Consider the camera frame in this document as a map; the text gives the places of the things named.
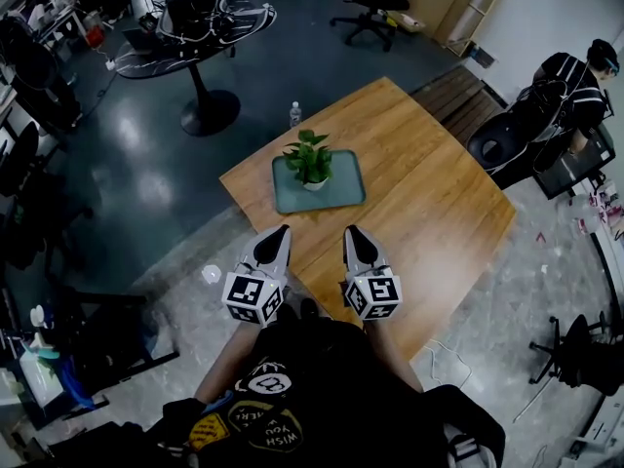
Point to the black frame chair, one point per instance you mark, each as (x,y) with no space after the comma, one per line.
(112,344)

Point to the red bag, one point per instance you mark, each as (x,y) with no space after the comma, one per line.
(95,37)

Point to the black white harness vest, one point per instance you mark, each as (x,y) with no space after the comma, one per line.
(209,15)

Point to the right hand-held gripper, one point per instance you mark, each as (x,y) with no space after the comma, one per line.
(373,293)

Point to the person's left forearm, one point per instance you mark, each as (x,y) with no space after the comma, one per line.
(229,359)

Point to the person's black printed shirt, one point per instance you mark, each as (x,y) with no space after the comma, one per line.
(331,407)

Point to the green potted flower white pot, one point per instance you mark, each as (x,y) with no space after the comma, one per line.
(309,161)

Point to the dark slatted wooden bench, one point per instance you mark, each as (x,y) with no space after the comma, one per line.
(458,100)

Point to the white power strip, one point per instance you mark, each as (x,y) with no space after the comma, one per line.
(111,64)

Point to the small white round device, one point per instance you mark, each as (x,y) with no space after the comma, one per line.
(212,275)

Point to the black round stool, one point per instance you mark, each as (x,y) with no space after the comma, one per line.
(490,146)

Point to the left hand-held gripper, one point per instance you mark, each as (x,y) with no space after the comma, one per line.
(253,293)

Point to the black crate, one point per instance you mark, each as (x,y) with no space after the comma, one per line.
(577,168)

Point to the round black marble table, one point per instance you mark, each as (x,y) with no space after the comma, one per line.
(195,61)

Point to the grey laptop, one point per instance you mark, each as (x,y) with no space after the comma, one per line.
(141,41)

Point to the green rectangular tray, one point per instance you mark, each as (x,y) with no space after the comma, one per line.
(341,183)

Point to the brown cardboard sheets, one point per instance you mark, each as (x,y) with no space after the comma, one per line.
(453,8)

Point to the clear plastic water bottle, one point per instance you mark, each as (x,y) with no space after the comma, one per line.
(295,115)

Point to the person's right forearm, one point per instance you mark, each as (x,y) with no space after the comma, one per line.
(392,354)

